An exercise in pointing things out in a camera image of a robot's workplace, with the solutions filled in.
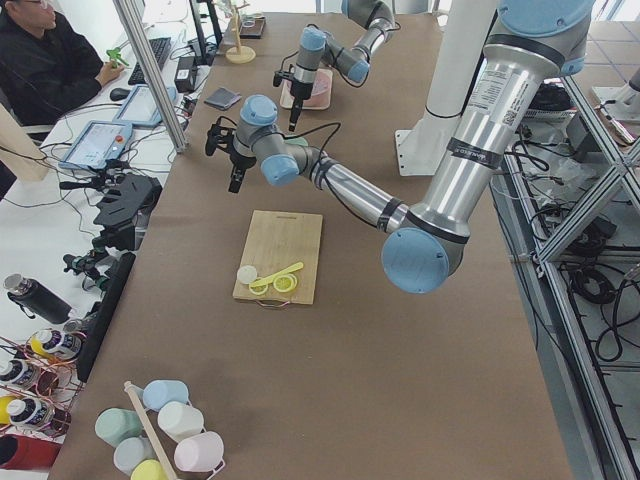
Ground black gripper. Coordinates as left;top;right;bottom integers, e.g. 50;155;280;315
288;79;314;132
228;137;256;193

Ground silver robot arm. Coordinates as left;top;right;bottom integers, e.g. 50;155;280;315
226;1;593;294
273;1;399;132

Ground pink bowl of ice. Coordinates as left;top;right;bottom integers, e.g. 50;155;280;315
284;68;334;108

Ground mint green bowl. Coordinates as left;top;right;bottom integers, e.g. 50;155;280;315
285;137;308;147

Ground beige serving tray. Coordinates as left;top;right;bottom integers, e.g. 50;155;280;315
279;68;335;111

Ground grey folded cloth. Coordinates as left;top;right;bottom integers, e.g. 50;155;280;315
204;87;242;111

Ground wooden cup tree stand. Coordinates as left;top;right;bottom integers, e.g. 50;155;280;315
221;0;256;64

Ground bamboo cutting board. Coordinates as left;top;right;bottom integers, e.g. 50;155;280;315
233;210;323;305

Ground white onion half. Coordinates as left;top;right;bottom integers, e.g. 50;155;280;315
236;265;259;285

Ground black 3D printed stand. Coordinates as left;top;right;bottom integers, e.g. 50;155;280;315
93;174;162;227

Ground lemon slice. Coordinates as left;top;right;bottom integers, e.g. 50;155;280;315
272;273;298;294
248;283;269;296

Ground upper blue teach pendant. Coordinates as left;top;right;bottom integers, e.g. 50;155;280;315
58;121;133;170

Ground black keyboard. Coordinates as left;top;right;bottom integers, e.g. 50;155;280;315
127;37;173;86

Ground seated person in black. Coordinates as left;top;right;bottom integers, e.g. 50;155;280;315
1;1;123;126

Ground black bar on desk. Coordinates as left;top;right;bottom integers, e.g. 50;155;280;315
76;253;136;383

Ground light blue cup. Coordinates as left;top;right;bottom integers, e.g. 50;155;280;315
142;379;189;412

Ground black water bottle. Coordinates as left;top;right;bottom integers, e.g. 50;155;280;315
3;273;71;325

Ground white cup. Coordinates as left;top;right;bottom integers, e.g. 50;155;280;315
157;401;204;442

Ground pink cup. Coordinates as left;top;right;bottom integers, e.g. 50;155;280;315
174;431;225;472

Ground mint green cup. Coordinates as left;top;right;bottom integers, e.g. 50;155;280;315
94;408;143;447

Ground grey blue cup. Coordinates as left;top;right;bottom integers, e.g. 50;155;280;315
113;437;156;476

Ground yellow cup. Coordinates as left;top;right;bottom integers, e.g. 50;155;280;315
130;459;168;480

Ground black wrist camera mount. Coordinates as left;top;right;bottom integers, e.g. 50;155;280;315
272;64;295;87
204;116;236;156

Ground aluminium frame post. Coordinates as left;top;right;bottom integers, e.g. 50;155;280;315
112;0;187;153

